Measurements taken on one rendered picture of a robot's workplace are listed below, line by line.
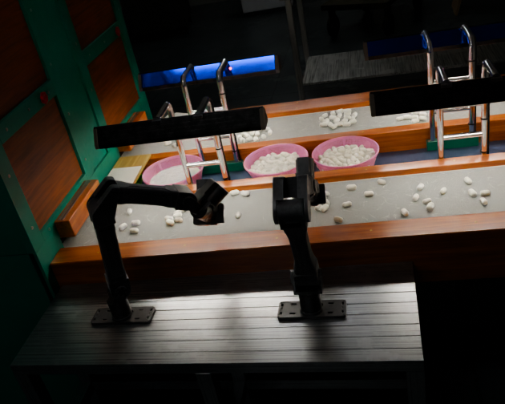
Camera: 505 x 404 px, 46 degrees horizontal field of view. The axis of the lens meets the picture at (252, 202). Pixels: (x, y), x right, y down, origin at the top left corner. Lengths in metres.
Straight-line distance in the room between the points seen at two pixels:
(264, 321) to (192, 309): 0.25
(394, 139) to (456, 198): 0.54
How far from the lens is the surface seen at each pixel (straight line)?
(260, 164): 2.45
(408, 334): 1.69
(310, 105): 2.89
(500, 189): 2.14
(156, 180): 2.55
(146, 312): 1.92
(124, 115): 2.94
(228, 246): 1.95
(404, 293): 1.81
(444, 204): 2.06
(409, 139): 2.54
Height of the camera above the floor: 1.85
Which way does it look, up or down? 30 degrees down
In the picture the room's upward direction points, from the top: 12 degrees counter-clockwise
